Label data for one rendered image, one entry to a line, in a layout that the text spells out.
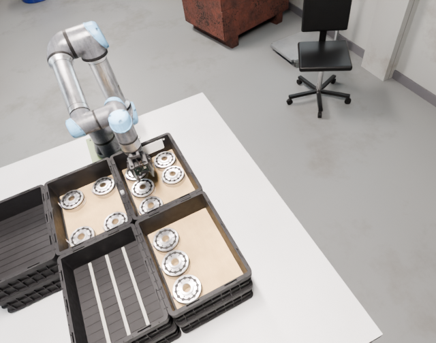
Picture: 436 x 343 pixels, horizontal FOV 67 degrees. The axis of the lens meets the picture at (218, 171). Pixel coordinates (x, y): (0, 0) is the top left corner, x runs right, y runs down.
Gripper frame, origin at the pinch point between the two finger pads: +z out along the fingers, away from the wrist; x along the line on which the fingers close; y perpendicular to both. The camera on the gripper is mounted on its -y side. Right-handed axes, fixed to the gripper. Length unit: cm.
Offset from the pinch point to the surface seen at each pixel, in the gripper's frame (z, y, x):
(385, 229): 93, 29, 128
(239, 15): 60, -229, 138
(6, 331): 23, 32, -70
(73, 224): 9.7, 4.1, -35.7
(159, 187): 9.6, 0.9, 3.8
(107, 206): 9.7, 0.9, -20.4
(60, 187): 4.7, -15.0, -37.9
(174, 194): 9.6, 7.9, 9.0
